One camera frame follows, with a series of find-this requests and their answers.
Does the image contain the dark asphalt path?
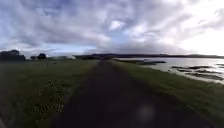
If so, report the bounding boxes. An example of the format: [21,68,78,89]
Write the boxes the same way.
[49,59,214,128]

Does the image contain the dark rocky shore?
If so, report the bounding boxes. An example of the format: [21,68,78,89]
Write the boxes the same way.
[117,59,167,66]

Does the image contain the distant dark hills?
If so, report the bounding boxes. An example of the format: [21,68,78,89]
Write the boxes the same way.
[73,53,224,60]

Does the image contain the grass strip beside water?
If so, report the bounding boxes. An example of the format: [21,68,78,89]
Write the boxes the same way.
[111,59,224,128]

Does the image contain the wide grass field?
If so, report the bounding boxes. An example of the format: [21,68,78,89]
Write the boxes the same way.
[0,59,100,128]

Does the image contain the grey water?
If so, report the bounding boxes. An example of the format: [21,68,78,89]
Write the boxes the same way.
[114,57,224,85]

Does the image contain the dark group of trees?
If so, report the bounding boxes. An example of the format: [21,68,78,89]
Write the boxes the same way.
[0,49,48,62]

